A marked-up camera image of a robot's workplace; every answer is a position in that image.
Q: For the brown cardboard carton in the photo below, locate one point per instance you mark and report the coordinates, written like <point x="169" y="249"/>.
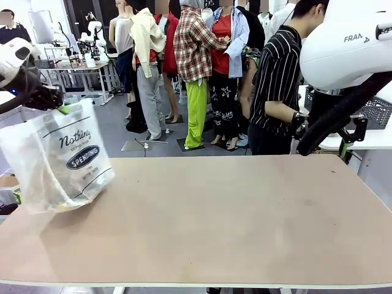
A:
<point x="7" y="180"/>

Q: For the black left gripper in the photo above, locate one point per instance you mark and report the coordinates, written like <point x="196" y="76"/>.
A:
<point x="43" y="98"/>

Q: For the mannequin cream jacket gray pants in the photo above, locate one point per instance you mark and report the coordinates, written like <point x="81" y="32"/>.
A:
<point x="148" y="85"/>

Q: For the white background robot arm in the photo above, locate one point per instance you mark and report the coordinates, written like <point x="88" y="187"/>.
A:
<point x="95" y="33"/>

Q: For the background work desk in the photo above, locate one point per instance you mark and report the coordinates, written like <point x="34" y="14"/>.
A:
<point x="76" y="69"/>

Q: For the person in striped black shirt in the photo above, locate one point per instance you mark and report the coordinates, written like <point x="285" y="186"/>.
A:
<point x="275" y="76"/>

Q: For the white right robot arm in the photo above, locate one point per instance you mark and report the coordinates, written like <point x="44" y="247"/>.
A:
<point x="343" y="52"/>

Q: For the mannequin plaid shirt green pants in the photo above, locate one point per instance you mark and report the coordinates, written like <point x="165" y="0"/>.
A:
<point x="193" y="46"/>

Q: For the mannequin in black jacket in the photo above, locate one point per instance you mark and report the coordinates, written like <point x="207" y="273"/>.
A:
<point x="254" y="24"/>

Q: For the figure in white shirt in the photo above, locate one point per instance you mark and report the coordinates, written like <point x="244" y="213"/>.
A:
<point x="280" y="16"/>

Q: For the clear printed shopping bag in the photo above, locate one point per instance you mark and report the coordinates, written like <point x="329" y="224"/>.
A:
<point x="76" y="147"/>

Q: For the mannequin red top blue shirt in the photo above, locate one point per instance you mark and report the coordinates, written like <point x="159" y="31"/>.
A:
<point x="225" y="39"/>

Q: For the mannequin in white tank top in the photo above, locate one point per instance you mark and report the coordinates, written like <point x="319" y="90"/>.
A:
<point x="122" y="36"/>

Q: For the black garment pile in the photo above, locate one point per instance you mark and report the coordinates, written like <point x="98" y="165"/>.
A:
<point x="135" y="124"/>

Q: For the gray floor plate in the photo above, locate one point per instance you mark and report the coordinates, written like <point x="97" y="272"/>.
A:
<point x="133" y="145"/>

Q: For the mannequin in floral shirt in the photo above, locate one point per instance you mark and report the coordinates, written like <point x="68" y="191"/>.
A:
<point x="249" y="76"/>

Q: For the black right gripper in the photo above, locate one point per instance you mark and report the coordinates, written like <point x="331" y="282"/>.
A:
<point x="359" y="128"/>

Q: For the mannequin in red jacket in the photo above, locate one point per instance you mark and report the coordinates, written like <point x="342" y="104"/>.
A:
<point x="171" y="49"/>

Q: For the black wristwatch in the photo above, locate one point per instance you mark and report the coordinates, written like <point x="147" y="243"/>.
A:
<point x="298" y="117"/>

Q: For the seated person in dark shirt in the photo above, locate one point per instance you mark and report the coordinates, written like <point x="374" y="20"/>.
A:
<point x="12" y="30"/>

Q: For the gray mannequin base plate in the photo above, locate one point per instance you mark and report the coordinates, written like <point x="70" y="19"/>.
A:
<point x="228" y="146"/>
<point x="175" y="119"/>
<point x="159" y="136"/>
<point x="191" y="146"/>

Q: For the person's right forearm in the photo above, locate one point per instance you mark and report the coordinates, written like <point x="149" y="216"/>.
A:
<point x="278" y="111"/>

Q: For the white whiteboard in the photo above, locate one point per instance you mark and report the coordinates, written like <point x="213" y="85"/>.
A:
<point x="41" y="24"/>

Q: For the white table with baskets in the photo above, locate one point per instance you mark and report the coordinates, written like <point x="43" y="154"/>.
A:
<point x="367" y="137"/>

